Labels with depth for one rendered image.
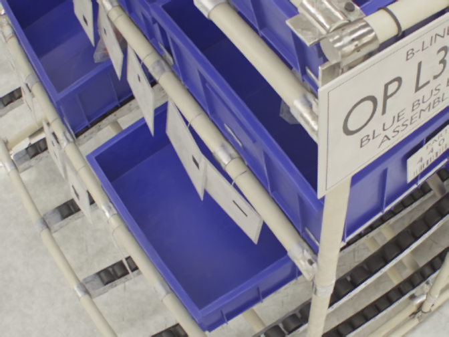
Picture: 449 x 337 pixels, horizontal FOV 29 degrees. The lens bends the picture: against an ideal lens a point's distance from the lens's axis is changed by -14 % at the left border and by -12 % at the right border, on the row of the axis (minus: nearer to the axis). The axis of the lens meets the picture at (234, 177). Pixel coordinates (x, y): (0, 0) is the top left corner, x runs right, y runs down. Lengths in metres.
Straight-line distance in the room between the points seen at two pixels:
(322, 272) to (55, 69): 0.88
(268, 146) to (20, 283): 1.47
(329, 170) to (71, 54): 1.09
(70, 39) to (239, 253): 0.62
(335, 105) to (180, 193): 0.93
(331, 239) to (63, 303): 1.43
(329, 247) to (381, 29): 0.44
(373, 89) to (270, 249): 0.85
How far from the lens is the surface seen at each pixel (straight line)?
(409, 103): 0.96
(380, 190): 1.28
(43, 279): 2.53
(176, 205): 1.73
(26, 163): 2.17
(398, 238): 1.70
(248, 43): 1.04
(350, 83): 0.82
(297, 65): 0.99
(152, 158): 1.78
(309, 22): 0.82
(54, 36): 2.00
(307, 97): 0.99
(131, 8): 1.53
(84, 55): 1.94
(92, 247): 2.53
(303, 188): 1.16
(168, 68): 1.49
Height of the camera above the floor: 2.29
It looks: 63 degrees down
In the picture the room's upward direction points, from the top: 5 degrees counter-clockwise
